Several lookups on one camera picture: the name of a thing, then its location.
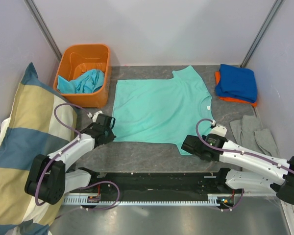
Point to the aluminium corner post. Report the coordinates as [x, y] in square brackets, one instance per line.
[43, 27]
[262, 31]

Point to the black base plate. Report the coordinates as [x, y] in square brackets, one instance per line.
[166, 186]

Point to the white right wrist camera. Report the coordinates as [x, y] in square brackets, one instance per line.
[218, 129]

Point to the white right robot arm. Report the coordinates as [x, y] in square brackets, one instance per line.
[265, 173]

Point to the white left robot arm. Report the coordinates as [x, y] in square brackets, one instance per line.
[49, 179]

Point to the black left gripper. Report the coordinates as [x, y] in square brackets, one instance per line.
[110, 138]

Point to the mint green t shirt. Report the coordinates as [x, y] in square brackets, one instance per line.
[161, 110]

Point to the folded orange t shirt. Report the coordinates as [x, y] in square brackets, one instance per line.
[230, 99]

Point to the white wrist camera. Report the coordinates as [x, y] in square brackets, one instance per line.
[94, 116]
[218, 129]

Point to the grey cloth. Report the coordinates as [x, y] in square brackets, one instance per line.
[248, 133]

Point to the striped blue beige pillow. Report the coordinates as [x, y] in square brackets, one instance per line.
[41, 122]

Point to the left aluminium corner post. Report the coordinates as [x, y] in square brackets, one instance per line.
[43, 27]

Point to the orange plastic basket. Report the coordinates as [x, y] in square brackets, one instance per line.
[78, 60]

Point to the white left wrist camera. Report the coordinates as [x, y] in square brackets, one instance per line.
[94, 116]

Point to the right aluminium corner post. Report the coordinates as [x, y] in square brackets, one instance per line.
[262, 31]

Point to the light blue t shirt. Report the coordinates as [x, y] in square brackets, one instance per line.
[89, 82]

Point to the folded blue t shirt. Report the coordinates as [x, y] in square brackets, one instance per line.
[238, 83]

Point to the white slotted cable duct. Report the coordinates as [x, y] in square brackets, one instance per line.
[87, 200]

